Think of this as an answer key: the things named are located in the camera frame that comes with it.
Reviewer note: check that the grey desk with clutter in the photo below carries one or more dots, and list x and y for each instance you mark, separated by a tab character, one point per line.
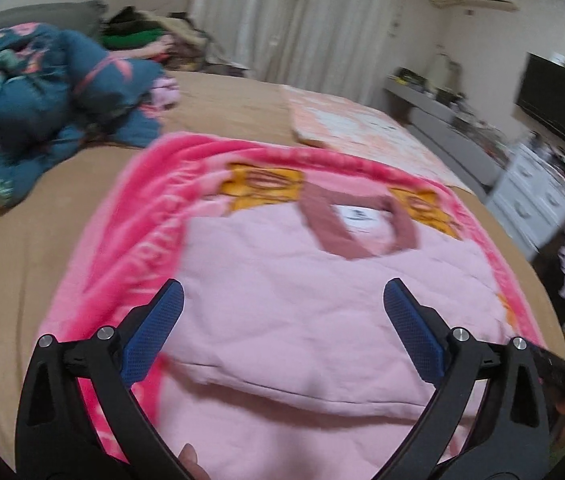
442	130

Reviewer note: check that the blue floral duvet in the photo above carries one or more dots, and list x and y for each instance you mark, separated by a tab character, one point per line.
37	100

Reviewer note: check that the white drawer cabinet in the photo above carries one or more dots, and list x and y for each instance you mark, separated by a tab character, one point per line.
532	195

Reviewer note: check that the black television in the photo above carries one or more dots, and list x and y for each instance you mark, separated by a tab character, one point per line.
562	105

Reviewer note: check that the pink quilted jacket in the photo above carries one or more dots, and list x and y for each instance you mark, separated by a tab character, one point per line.
287	320

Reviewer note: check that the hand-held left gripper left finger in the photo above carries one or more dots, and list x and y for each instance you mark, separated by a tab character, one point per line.
152	335

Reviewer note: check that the person's left hand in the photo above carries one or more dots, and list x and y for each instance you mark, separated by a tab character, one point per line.
193	462

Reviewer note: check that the white curtain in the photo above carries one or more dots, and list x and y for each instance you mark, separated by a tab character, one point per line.
302	25

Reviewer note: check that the pink printed blanket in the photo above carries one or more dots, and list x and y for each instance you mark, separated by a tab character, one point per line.
127	240

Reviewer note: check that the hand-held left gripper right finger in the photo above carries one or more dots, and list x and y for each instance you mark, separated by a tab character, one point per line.
415	335

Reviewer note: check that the grey headboard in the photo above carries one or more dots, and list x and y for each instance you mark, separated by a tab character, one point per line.
27	17

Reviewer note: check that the peach printed sheet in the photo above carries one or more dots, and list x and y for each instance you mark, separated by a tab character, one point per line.
362	125

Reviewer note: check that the clutter of small items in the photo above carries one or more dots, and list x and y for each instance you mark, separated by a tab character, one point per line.
462	110

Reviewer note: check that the small lilac garment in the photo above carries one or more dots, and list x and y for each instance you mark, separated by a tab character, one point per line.
166	92

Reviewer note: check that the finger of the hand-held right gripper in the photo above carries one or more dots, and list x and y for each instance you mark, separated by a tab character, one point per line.
562	370

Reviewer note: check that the bed with tan sheet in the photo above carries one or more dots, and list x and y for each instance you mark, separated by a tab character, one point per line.
37	210

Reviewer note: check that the pile of clothes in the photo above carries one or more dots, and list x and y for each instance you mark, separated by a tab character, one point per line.
152	35

